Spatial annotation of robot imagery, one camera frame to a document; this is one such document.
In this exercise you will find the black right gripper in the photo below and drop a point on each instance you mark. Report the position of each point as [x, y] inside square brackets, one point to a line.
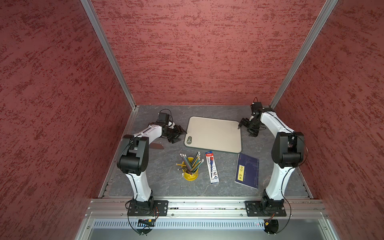
[253, 132]

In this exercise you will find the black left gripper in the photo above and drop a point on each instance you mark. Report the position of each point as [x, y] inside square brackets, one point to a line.
[178, 129]

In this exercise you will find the beige green-rimmed cutting board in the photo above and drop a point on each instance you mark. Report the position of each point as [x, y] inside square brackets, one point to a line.
[213, 134]

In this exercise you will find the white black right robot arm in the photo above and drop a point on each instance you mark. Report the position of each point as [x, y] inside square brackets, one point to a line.
[287, 154]

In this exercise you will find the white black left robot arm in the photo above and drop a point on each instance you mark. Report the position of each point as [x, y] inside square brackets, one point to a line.
[134, 159]

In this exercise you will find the pencils bunch in cup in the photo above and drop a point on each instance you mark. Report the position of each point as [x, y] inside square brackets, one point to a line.
[190, 165]

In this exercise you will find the yellow pencil cup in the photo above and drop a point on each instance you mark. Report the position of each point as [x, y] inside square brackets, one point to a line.
[188, 175]

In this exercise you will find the dark blue notebook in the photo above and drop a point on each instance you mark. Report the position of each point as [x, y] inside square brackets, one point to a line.
[247, 171]

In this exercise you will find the red blue pencil box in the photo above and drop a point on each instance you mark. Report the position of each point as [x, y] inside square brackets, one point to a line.
[213, 173]

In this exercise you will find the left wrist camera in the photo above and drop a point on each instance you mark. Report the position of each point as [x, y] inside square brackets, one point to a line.
[163, 118]

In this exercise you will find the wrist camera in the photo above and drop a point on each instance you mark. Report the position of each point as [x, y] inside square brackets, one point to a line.
[256, 107]
[163, 118]

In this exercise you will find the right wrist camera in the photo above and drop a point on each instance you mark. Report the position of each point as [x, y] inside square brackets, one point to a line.
[256, 107]

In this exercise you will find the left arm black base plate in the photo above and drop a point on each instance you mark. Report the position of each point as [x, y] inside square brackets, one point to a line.
[152, 208]

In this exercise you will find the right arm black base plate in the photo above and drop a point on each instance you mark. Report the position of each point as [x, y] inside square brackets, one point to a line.
[265, 208]

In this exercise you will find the aluminium front rail frame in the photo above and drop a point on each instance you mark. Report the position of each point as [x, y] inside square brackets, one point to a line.
[212, 213]

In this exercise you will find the right aluminium corner post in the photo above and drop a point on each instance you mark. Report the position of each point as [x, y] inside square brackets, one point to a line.
[316, 28]

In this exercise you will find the aluminium corner post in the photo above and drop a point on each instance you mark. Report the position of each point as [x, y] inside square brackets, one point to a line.
[96, 24]
[316, 28]

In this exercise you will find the left aluminium corner post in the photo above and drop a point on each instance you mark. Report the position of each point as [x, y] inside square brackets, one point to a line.
[96, 24]

